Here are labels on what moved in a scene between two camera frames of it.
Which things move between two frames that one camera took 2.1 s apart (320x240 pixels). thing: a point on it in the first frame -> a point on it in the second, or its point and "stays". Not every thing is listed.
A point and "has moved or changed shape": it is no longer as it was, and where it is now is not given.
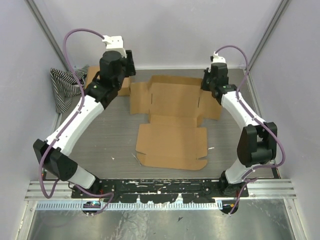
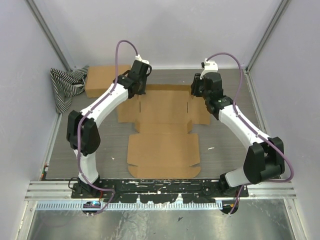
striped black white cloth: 66,85 stays
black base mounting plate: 159,190 stays
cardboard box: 174,138 has moved or changed shape
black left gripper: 129,61 -> 142,91
